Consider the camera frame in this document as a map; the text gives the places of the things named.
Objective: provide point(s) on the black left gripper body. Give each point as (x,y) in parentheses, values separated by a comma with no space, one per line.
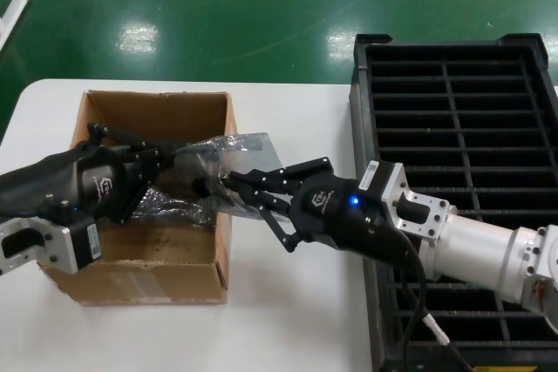
(96,180)

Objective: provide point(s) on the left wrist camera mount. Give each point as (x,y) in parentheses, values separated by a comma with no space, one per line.
(39,241)

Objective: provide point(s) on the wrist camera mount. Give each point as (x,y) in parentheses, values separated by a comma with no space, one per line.
(414,198)
(39,241)

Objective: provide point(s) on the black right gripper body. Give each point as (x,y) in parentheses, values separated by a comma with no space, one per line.
(340,215)

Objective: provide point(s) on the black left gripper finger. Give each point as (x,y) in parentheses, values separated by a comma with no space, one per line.
(137,191)
(131,141)

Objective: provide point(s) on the brown cardboard box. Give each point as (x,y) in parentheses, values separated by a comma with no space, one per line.
(152,285)

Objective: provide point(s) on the white pipe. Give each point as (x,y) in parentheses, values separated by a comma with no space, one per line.
(17,6)

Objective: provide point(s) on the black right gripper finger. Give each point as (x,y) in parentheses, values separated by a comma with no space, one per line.
(274,224)
(283,176)

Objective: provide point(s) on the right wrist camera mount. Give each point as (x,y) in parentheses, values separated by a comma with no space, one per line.
(414,198)

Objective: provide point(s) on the black slotted container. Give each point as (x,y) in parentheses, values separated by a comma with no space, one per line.
(362,128)

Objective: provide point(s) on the silver antistatic bag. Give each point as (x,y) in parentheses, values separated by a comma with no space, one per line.
(253,150)

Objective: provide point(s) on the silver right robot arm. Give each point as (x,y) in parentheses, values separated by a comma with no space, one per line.
(471,245)

